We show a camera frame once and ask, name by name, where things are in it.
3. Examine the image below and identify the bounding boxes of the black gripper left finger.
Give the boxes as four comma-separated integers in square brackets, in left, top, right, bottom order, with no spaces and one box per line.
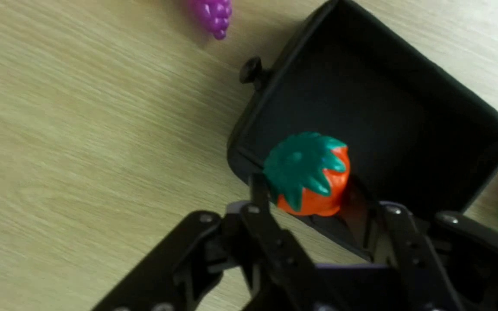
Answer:
[94,174,317,311]

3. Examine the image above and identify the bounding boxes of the purple grape toy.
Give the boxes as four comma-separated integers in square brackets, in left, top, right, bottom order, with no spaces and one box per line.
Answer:
[187,0,234,39]

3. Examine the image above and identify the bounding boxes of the black square storage box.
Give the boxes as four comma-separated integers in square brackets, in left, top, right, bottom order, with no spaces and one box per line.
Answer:
[227,0,498,264]

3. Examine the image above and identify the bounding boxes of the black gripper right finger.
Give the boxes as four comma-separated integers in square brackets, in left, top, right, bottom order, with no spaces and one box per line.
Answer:
[346,179,498,311]

